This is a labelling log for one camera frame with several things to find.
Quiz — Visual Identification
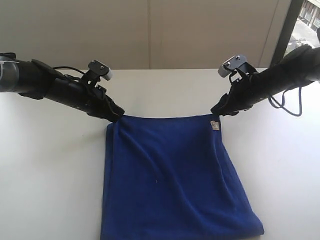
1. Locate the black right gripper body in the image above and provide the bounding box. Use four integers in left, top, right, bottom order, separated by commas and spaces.
227, 74, 260, 112

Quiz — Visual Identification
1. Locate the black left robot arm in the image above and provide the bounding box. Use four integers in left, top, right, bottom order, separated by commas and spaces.
0, 52, 125, 123

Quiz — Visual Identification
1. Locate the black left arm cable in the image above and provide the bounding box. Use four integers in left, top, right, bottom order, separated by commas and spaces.
53, 65, 85, 76

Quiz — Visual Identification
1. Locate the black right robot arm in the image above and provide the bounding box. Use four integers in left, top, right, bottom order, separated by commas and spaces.
210, 44, 320, 116

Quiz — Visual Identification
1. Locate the dark window frame post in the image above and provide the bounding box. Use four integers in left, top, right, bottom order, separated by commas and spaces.
270, 0, 304, 66

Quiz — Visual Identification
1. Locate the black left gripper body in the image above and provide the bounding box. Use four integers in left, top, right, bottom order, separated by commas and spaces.
77, 84, 112, 119

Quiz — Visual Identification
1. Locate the blue microfiber towel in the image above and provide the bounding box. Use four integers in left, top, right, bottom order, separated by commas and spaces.
100, 114, 265, 240

